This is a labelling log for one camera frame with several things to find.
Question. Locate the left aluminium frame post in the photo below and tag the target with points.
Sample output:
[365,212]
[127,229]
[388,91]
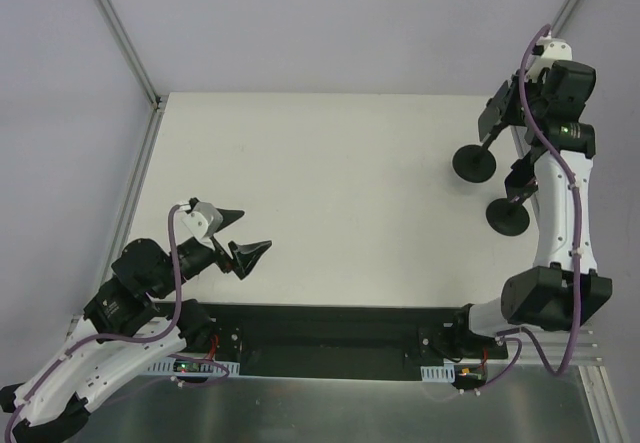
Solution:
[131,56]

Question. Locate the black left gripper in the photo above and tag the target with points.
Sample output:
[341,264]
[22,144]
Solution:
[222,254]

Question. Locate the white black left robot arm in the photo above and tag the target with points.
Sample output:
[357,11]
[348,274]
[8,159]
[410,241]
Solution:
[137,317]

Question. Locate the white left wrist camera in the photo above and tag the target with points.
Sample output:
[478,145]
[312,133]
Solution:
[202,220]

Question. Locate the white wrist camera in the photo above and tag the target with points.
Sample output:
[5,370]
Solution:
[546,51]
[202,220]

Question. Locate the aluminium frame post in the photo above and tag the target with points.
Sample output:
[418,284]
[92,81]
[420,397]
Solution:
[555,29]
[131,56]

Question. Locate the left white cable duct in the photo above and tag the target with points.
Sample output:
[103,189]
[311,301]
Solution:
[181,366]

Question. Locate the black phone stand round base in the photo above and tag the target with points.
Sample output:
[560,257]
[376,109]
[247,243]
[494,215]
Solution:
[506,218]

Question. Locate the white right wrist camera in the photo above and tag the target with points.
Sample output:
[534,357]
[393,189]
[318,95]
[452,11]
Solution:
[546,51]

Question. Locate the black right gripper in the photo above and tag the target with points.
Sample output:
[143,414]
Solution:
[507,130]

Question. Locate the right white cable duct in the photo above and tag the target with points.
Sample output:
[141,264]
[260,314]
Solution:
[438,374]

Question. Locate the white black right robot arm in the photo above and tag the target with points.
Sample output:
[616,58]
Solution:
[563,288]

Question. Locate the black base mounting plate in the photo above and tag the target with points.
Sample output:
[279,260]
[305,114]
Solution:
[357,343]

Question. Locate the aluminium front rail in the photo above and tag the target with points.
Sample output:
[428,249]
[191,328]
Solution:
[587,350]

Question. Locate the white cable duct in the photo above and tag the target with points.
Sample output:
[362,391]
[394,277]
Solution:
[438,374]
[181,366]

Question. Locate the right aluminium frame post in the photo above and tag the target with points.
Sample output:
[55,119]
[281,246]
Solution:
[555,29]

